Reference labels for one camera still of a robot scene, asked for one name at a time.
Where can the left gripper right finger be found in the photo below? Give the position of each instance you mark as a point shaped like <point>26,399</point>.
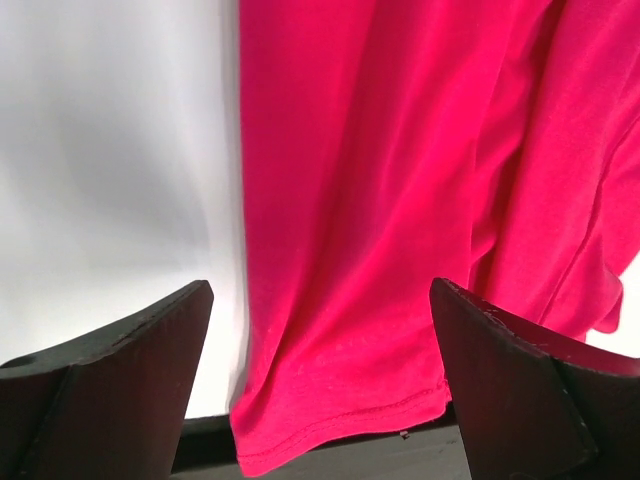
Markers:
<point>532,403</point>

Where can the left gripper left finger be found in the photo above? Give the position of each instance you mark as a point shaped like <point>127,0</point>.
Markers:
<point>109,404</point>

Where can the pink t shirt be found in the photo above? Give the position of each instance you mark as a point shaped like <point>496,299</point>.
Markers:
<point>387,143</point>

